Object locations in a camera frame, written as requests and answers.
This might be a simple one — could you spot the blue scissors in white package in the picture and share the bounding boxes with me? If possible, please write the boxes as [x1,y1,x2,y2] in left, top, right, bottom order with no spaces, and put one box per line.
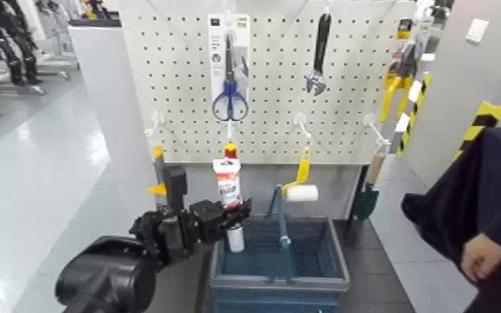
[207,14,251,123]

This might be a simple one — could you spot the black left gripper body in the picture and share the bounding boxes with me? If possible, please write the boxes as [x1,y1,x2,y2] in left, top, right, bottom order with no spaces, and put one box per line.
[189,198,230,245]

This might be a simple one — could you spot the yellow black background machine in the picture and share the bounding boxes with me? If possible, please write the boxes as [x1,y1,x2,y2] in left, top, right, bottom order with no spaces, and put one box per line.
[80,0,108,21]

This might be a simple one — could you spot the black adjustable wrench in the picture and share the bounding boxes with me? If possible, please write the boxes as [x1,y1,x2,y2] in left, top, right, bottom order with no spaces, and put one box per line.
[303,12,332,97]

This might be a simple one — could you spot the black humanoid robot on stand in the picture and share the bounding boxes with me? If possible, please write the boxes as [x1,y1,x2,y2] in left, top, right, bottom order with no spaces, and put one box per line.
[0,0,44,87]

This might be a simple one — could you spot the white wall switch plate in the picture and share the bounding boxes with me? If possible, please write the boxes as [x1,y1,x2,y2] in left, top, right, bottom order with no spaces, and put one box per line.
[465,17,490,44]

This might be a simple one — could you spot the grey packaged hanging tool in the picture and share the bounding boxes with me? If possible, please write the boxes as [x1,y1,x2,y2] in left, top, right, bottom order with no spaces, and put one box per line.
[414,0,453,62]

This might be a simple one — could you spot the white paint roller yellow handle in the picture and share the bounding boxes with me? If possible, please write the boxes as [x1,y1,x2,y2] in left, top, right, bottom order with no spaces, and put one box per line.
[281,146,320,203]

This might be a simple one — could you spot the red white glue tube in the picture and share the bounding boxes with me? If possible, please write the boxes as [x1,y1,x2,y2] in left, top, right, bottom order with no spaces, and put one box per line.
[212,157,246,254]

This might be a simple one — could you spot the yellow black striped slim post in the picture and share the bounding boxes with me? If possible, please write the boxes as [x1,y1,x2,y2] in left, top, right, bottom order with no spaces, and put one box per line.
[396,72,433,159]

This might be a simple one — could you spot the grey scraper with yellow guard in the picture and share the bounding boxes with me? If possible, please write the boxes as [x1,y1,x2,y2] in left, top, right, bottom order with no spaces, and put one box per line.
[147,143,168,207]

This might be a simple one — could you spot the person's bare hand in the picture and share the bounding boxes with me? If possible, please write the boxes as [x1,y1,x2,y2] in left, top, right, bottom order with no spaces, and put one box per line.
[460,234,501,283]

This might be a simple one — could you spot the blue plastic crate with handles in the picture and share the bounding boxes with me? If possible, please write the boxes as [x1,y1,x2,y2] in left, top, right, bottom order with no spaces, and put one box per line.
[208,183,351,313]

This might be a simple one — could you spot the yellow black striped wide corner guard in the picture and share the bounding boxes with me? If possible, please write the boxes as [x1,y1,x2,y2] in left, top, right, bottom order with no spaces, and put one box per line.
[452,101,501,164]

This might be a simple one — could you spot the white pegboard panel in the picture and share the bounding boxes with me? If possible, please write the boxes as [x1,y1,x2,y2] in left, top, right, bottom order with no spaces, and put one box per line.
[117,0,418,166]

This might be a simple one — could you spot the green garden trowel wooden handle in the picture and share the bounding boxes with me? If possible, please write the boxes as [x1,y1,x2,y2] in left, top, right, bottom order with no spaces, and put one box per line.
[350,150,387,221]

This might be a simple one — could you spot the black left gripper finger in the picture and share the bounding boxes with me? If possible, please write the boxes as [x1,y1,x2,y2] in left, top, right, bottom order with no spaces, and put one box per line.
[232,197,253,220]
[221,211,245,229]

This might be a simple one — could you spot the yellow pliers in package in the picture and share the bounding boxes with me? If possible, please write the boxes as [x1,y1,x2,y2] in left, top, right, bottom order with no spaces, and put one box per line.
[378,17,419,124]

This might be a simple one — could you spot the person in dark clothing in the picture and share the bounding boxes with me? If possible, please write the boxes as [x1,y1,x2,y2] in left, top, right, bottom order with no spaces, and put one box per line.
[400,127,501,313]

